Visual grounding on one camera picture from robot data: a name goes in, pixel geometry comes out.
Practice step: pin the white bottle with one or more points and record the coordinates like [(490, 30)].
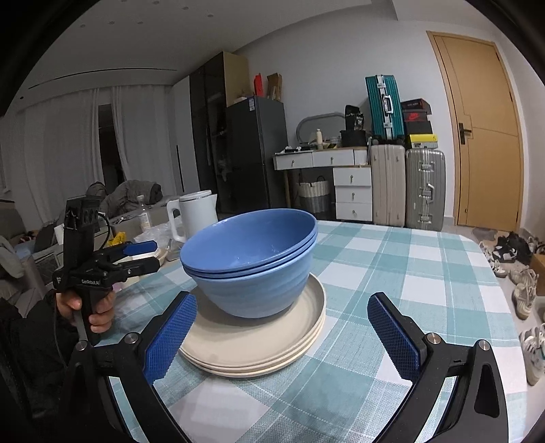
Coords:
[(319, 138)]

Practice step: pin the yellow black shoe box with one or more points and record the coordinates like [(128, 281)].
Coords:
[(420, 142)]

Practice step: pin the beige suitcase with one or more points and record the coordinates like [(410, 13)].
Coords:
[(387, 187)]

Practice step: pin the cream plate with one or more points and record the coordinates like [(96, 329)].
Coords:
[(245, 374), (245, 367), (238, 340)]

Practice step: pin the white curtains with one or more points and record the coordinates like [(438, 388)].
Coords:
[(64, 140)]

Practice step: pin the black red shoe box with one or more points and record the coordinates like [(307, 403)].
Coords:
[(415, 116)]

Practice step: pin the silver suitcase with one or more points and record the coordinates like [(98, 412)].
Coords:
[(425, 191)]

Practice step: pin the dark grey fridge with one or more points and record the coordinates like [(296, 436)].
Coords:
[(255, 157)]

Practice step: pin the clear plastic bottle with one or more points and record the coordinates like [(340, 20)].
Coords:
[(144, 215)]

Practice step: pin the black cabinet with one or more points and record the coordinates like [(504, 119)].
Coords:
[(208, 136)]

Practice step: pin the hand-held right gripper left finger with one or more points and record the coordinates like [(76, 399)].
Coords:
[(170, 336)]

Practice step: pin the black storage box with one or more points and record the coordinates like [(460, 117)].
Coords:
[(353, 139)]

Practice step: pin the woven laundry basket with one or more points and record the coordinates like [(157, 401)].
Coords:
[(314, 196)]

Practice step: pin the brown cardboard box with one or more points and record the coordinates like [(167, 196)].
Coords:
[(275, 87)]

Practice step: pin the teal suitcase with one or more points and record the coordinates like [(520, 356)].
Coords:
[(379, 106)]

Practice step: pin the red paper bag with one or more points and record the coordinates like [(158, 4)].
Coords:
[(259, 86)]

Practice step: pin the blue bowl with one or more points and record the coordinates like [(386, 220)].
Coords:
[(255, 298), (255, 238), (221, 273)]

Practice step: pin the white desk with drawers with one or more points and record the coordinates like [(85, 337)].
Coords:
[(353, 196)]

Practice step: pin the tan wooden door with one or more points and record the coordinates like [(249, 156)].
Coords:
[(481, 149)]

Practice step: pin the white wardrobe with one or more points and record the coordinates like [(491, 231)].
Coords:
[(185, 136)]

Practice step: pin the person's left forearm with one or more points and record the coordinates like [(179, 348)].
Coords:
[(30, 349)]

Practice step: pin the teal checked tablecloth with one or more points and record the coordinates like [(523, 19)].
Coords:
[(383, 272)]

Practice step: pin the grey clothes heap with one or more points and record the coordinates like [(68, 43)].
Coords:
[(127, 198)]

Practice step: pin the dark shoe box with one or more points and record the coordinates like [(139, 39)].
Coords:
[(416, 105)]

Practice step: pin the scattered shoes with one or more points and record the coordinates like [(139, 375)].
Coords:
[(523, 294)]

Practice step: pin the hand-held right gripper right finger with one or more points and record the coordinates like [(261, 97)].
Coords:
[(394, 336)]

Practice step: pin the person's left hand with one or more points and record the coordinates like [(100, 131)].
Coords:
[(68, 303)]

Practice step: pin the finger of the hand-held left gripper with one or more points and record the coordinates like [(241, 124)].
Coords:
[(142, 265), (138, 248)]

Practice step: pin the black printed bag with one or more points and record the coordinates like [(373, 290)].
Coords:
[(353, 118)]

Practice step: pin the plain black shoe box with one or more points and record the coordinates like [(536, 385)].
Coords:
[(417, 128)]

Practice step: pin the oval mirror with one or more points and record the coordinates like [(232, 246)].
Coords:
[(301, 125)]

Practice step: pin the white electric kettle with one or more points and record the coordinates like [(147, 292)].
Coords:
[(196, 217)]

